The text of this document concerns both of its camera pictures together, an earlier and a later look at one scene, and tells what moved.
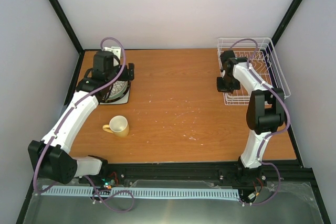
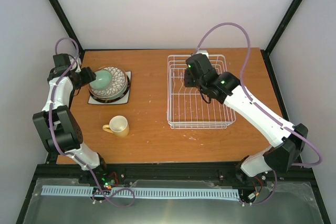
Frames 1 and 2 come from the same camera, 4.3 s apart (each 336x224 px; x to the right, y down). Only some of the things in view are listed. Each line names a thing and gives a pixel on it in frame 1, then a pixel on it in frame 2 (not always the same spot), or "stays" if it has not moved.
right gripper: [221, 88] to [188, 82]
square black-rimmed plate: [124, 99] stays
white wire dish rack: [261, 61] to [186, 107]
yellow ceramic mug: [118, 125] stays
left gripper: [124, 76] to [88, 76]
